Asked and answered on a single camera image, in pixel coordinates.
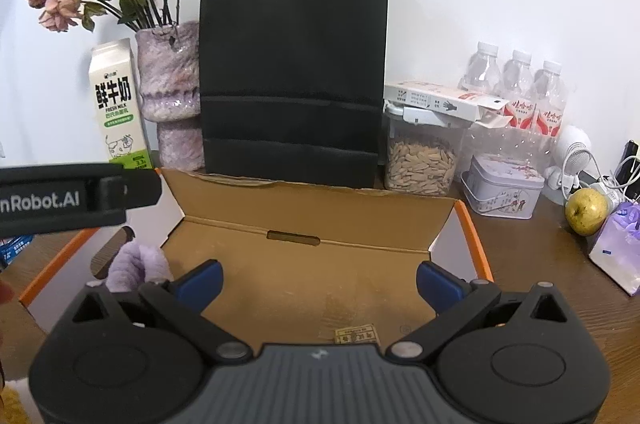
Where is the white flat carton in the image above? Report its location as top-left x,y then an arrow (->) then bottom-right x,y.
384,79 -> 513,140

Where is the small white fan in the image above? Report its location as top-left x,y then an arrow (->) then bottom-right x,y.
545,124 -> 596,205

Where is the blue packet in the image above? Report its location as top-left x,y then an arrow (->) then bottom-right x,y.
0,235 -> 33,267

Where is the printed tin box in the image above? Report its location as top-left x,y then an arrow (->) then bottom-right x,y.
461,153 -> 546,220

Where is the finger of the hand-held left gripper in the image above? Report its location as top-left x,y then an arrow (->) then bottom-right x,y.
102,170 -> 162,211

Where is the purple plush toy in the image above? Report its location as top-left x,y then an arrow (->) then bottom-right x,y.
91,226 -> 176,294

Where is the white green milk carton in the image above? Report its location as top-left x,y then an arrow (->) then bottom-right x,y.
89,38 -> 153,170

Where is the purple fuzzy vase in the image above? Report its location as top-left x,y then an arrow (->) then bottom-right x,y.
136,20 -> 206,172

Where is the orange white cardboard box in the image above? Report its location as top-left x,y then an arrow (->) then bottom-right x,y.
19,167 -> 495,347

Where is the clear water bottle red label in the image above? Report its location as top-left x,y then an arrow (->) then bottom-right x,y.
501,50 -> 537,155
531,60 -> 570,155
457,41 -> 506,170

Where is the black charger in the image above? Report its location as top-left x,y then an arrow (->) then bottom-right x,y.
620,141 -> 640,200

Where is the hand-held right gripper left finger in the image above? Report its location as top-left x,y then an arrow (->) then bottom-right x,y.
72,260 -> 252,362

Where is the clear container of seeds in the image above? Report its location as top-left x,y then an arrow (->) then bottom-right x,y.
384,101 -> 463,197

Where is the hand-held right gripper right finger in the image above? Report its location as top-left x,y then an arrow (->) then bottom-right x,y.
389,261 -> 569,362

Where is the purple tissue pack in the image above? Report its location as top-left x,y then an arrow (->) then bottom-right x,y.
589,201 -> 640,296

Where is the black paper bag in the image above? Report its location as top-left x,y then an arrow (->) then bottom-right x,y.
199,0 -> 391,190

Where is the green apple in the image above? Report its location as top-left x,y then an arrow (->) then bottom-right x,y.
565,188 -> 610,237

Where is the white charging cable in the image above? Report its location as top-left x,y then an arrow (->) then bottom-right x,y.
562,151 -> 640,211

